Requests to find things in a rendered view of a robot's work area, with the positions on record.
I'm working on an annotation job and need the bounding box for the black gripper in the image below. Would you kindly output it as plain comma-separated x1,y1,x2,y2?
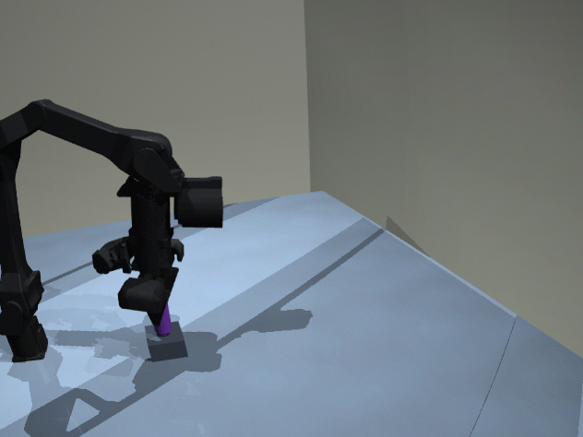
118,226,184,326

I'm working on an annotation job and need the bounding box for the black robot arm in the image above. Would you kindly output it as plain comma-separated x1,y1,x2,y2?
0,99,223,363

